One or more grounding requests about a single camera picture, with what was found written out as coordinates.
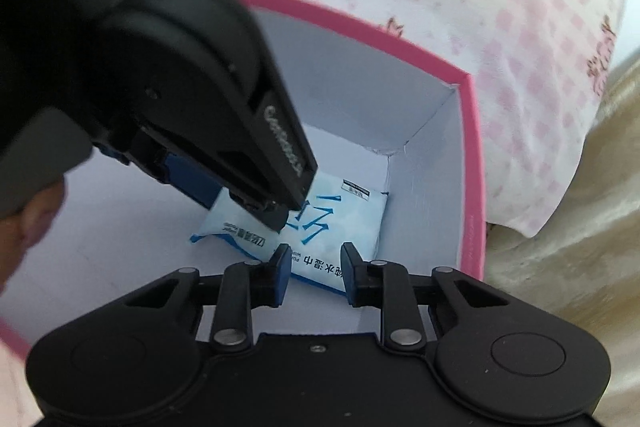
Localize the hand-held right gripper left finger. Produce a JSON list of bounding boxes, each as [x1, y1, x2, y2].
[[124, 243, 292, 353]]

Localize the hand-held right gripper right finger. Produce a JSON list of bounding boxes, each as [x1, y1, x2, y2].
[[340, 243, 511, 353]]

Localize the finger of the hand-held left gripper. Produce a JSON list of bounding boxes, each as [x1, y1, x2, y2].
[[227, 169, 319, 233], [92, 127, 223, 211]]

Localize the blue wet wipes packet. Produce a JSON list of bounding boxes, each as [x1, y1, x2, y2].
[[190, 170, 390, 298]]

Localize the pink cardboard box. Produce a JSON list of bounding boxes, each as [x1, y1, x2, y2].
[[0, 0, 487, 360]]

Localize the person's left hand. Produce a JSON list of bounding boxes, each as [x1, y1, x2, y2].
[[0, 177, 67, 293]]

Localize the gold fabric cover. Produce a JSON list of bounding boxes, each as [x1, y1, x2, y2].
[[482, 57, 640, 427]]

